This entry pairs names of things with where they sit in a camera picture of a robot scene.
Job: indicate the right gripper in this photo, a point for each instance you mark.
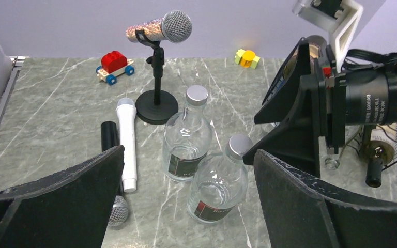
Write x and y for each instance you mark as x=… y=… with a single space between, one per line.
x=295 y=139

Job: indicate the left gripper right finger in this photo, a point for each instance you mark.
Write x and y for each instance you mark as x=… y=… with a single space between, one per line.
x=301 y=210

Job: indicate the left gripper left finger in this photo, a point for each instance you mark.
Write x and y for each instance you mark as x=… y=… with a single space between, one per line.
x=70 y=208

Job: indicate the clear glass bottle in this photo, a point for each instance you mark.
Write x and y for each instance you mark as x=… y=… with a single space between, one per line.
x=333 y=161

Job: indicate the clear round bottle front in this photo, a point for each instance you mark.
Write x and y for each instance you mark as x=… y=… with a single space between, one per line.
x=220 y=182

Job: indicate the clear round bottle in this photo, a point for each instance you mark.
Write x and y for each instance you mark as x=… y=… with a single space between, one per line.
x=187 y=137
x=220 y=182

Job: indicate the dark green wine bottle front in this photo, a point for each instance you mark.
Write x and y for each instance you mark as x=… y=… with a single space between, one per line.
x=377 y=149

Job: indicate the dark wine bottle silver neck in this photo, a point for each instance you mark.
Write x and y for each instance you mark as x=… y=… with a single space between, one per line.
x=316 y=44

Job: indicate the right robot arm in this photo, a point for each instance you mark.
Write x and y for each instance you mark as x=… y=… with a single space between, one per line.
x=318 y=95

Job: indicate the yellow green toy block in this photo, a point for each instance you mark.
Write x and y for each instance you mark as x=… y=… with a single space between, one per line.
x=246 y=58

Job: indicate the glitter microphone on stand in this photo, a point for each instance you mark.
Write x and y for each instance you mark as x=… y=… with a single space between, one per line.
x=175 y=26

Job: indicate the red toy block car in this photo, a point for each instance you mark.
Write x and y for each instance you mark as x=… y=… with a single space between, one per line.
x=113 y=65

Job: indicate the black wire wine rack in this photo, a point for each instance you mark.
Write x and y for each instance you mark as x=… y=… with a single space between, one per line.
x=371 y=96

